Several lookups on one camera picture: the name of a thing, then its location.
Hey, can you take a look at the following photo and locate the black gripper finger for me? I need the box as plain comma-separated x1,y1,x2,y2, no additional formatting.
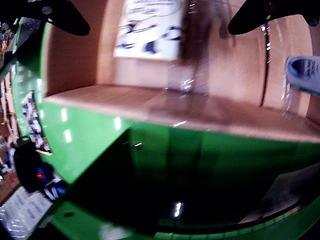
0,0,90,36
227,0,320,35

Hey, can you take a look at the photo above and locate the cow print hand cream box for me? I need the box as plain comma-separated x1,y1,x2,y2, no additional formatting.
112,0,186,62

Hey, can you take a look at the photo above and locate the shallow cardboard tray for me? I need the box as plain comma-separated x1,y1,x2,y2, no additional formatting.
43,0,320,143

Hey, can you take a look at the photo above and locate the blue red small item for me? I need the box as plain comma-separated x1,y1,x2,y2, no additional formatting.
36,162,67,201

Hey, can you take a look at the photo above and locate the white bottle translucent cap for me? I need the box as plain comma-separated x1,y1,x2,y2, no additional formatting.
285,55,320,96

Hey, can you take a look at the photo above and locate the black white patterned card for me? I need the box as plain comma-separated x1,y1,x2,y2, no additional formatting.
21,91,53,156

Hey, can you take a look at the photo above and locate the black bulky device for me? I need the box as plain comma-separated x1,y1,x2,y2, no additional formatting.
13,142,51,193

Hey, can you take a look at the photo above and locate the green metal shelf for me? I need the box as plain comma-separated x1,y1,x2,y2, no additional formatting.
37,124,320,240

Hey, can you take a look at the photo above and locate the white blue printed carton stack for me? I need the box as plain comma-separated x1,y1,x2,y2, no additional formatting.
0,186,55,240

